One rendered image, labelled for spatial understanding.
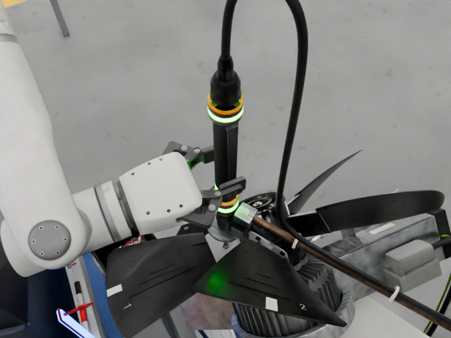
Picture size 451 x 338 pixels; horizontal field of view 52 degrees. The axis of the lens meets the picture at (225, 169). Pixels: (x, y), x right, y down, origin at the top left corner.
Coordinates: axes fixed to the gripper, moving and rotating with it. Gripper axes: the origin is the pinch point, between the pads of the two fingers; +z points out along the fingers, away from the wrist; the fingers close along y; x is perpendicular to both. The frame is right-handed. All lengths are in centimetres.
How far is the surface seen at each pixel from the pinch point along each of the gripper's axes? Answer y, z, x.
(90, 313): -9, -35, -64
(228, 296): 16.0, -6.6, -6.2
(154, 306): 5.5, -17.6, -32.0
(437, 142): -52, 150, -151
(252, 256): 8.8, 1.0, -16.3
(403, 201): 10.1, 31.2, -17.1
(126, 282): -2.2, -21.3, -33.9
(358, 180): -49, 97, -151
